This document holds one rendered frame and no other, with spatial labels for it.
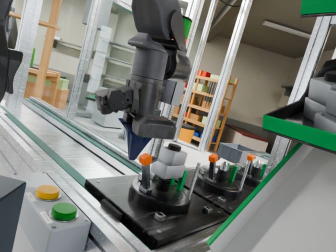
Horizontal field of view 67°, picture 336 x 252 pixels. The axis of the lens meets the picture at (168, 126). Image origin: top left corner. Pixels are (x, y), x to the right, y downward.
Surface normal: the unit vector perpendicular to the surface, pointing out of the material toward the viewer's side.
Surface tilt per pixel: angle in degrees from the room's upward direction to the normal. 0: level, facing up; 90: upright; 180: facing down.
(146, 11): 130
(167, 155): 90
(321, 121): 111
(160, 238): 0
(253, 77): 90
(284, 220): 45
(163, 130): 92
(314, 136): 115
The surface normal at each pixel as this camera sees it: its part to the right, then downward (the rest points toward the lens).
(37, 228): -0.66, -0.08
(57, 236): 0.70, 0.29
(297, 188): -0.36, -0.77
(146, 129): 0.41, 0.28
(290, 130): -0.81, 0.29
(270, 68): 0.03, 0.14
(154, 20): -0.57, 0.59
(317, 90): -0.99, 0.11
